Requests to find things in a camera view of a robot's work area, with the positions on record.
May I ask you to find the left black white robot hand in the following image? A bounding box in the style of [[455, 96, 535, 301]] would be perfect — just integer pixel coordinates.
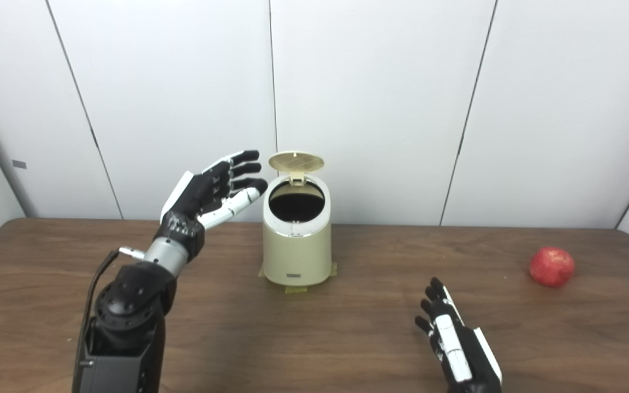
[[153, 150, 269, 261]]

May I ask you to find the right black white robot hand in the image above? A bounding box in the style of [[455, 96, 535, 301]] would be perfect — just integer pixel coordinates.
[[414, 277, 503, 393]]

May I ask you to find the round cream bin lid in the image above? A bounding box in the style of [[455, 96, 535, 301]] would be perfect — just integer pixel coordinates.
[[268, 152, 325, 186]]

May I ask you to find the red apple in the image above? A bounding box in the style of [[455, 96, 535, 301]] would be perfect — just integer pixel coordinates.
[[529, 247, 576, 288]]

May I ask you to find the cream-colored bin body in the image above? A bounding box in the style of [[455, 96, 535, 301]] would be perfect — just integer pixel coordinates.
[[262, 174, 333, 287]]

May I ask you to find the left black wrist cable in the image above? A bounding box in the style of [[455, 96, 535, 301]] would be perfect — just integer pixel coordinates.
[[77, 247, 146, 355]]

